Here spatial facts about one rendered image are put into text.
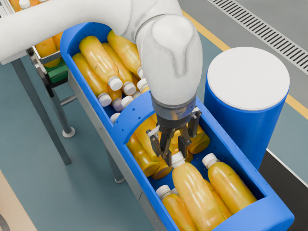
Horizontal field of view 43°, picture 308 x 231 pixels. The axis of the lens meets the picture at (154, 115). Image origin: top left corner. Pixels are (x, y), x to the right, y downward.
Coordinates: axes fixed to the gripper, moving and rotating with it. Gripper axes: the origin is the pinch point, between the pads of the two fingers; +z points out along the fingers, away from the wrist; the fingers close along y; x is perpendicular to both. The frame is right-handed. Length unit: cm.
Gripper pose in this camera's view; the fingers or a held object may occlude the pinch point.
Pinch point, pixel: (174, 151)
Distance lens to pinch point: 97.3
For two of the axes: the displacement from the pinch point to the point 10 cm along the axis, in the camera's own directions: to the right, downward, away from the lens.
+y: 8.6, -4.5, 2.4
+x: -5.0, -7.0, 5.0
